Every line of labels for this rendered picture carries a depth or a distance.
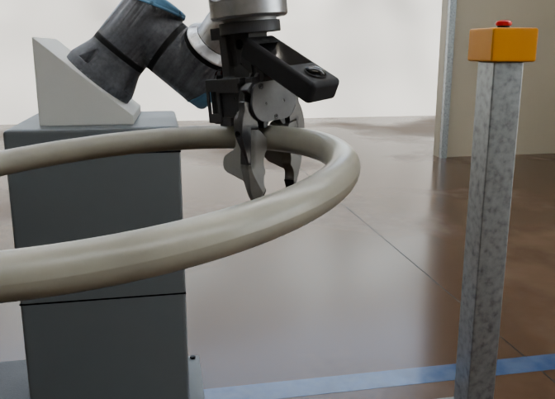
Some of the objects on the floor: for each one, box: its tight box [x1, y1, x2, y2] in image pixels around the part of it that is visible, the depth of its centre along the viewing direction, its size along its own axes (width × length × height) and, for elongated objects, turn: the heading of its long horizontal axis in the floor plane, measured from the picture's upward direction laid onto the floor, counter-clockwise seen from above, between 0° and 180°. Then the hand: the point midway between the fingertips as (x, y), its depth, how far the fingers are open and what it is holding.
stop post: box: [438, 26, 538, 399], centre depth 162 cm, size 20×20×109 cm
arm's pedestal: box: [3, 111, 205, 399], centre depth 171 cm, size 50×50×85 cm
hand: (277, 190), depth 74 cm, fingers closed on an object, 5 cm apart
